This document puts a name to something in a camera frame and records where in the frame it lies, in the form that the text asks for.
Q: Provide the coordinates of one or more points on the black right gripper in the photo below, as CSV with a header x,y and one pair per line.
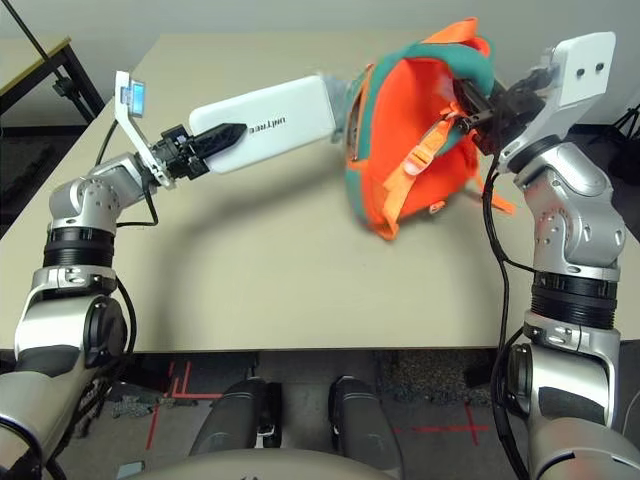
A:
x,y
515,110

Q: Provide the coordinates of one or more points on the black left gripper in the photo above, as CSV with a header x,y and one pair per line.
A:
x,y
177,155

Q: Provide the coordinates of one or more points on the white plastic pencil case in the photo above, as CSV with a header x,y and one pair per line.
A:
x,y
270,127

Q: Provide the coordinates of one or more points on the teal and orange backpack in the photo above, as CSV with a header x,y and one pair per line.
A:
x,y
415,150

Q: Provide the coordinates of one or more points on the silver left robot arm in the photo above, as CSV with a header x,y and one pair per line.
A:
x,y
85,200

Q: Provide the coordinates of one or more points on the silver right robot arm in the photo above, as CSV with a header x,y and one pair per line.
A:
x,y
575,225

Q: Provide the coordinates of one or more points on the black tripod legs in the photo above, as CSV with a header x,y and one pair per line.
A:
x,y
627,125

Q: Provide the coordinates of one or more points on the black clamp knob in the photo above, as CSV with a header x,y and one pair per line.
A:
x,y
62,86

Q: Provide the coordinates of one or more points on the black textured floor mat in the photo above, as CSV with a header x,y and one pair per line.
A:
x,y
20,160

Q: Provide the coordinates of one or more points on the thin black pole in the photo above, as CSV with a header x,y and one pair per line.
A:
x,y
31,37

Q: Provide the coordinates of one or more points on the grey robot left leg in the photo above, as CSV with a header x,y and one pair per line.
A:
x,y
235,415

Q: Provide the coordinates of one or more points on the grey robot leg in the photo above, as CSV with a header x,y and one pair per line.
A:
x,y
360,415
235,415

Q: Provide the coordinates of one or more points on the grey robot right leg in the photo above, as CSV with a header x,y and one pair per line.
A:
x,y
360,415

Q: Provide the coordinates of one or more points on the beige robot torso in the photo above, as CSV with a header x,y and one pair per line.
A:
x,y
280,465

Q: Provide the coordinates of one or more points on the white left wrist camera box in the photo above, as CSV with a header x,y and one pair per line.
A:
x,y
137,97

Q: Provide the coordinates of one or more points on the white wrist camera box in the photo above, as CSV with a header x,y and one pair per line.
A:
x,y
585,65
137,97

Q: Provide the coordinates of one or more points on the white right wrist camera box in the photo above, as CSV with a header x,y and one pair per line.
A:
x,y
585,65

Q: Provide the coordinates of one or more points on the beige side table black frame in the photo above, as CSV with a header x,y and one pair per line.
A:
x,y
30,55

